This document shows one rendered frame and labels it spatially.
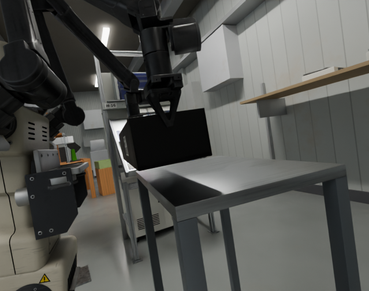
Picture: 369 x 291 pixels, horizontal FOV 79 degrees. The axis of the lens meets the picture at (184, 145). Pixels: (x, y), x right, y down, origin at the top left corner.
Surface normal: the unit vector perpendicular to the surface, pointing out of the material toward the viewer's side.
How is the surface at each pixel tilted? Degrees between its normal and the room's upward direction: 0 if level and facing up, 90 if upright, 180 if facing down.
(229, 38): 90
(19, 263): 90
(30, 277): 90
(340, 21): 90
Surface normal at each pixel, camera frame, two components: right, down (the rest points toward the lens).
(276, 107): 0.40, -0.03
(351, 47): -0.90, 0.15
